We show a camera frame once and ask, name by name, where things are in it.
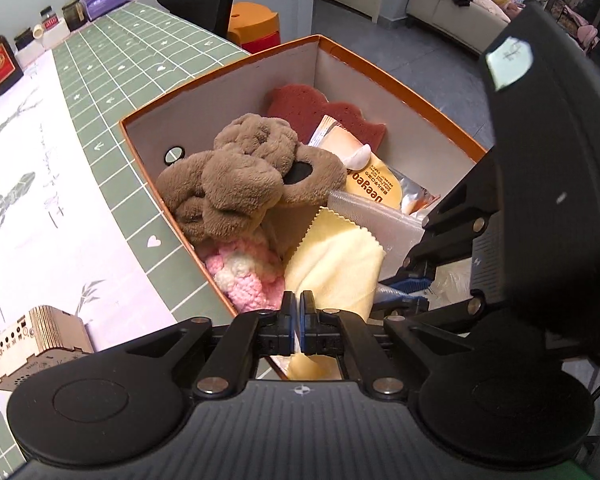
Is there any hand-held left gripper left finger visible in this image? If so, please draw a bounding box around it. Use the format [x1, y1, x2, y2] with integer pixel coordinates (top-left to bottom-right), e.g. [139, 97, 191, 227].
[125, 290, 298, 401]

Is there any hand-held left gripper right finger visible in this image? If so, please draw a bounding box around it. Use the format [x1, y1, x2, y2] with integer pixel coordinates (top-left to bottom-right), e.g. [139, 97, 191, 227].
[300, 290, 473, 401]

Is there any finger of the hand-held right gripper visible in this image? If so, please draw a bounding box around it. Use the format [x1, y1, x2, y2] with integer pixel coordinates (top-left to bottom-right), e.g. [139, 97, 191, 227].
[374, 292, 486, 333]
[379, 150, 503, 293]

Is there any yellow cloth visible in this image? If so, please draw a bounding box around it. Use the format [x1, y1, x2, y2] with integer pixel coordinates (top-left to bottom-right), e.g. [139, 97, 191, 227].
[282, 206, 386, 381]

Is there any pink white crochet piece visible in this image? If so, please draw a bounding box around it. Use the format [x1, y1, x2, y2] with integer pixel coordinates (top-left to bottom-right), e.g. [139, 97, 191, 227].
[203, 237, 287, 313]

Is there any clear plastic bag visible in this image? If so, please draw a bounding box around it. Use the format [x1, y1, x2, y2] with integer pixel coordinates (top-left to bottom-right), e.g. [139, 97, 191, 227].
[326, 190, 426, 256]

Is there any brown plush toy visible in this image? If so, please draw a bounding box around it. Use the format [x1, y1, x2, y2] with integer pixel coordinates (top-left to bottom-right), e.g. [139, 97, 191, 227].
[156, 114, 348, 246]

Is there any red-brown sponge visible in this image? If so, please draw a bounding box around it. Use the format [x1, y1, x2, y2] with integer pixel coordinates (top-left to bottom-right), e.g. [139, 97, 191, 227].
[266, 84, 387, 151]

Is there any orange storage box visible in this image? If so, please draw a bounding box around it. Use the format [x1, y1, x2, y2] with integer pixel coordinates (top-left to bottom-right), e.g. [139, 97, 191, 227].
[119, 35, 488, 381]

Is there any yellow snack packet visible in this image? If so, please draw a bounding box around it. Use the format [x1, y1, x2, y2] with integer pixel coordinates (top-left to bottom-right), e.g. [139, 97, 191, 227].
[307, 115, 441, 218]

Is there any beige sofa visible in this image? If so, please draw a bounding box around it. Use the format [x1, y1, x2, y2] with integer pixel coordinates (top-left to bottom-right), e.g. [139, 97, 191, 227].
[407, 0, 511, 56]

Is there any wooden radio box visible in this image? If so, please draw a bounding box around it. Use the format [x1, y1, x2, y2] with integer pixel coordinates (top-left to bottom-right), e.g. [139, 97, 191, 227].
[0, 304, 96, 391]

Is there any white printed table runner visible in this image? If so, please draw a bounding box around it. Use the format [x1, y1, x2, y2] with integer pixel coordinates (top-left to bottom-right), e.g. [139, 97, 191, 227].
[0, 49, 178, 356]

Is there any orange stool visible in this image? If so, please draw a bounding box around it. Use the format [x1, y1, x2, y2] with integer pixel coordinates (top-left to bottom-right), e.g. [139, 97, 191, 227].
[227, 2, 281, 53]

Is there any white box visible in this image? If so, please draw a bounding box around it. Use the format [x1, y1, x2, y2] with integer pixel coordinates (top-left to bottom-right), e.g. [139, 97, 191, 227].
[17, 22, 71, 66]

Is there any dark glass jar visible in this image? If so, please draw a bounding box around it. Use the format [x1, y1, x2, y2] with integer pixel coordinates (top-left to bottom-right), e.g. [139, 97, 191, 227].
[62, 1, 88, 31]

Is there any brown glass bottle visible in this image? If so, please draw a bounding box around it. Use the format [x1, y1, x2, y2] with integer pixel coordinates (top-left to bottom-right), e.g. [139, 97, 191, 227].
[0, 16, 25, 96]

